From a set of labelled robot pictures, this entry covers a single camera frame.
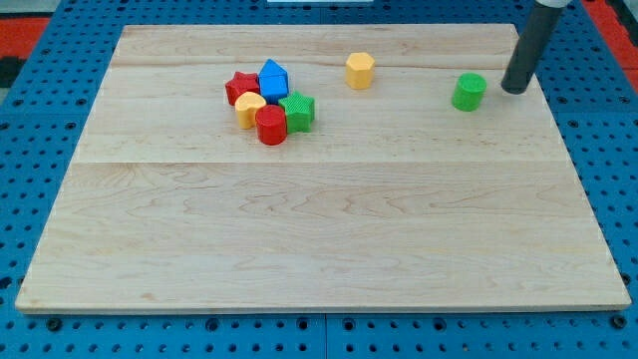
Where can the yellow heart block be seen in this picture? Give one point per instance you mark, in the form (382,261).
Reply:
(246,106)

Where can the green star block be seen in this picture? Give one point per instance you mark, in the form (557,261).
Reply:
(299,112)

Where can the green cylinder block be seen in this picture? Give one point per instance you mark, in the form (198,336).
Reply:
(469,91)

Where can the red cylinder block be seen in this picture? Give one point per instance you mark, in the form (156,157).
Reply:
(271,125)

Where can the red star block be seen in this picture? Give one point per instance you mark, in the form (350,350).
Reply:
(240,84)

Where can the blue house-shaped block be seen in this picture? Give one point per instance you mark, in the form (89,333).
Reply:
(273,82)

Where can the yellow hexagon block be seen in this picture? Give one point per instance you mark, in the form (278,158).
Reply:
(360,70)

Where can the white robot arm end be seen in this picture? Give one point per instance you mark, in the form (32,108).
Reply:
(553,3)

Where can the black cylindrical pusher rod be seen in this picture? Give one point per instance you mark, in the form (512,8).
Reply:
(529,48)

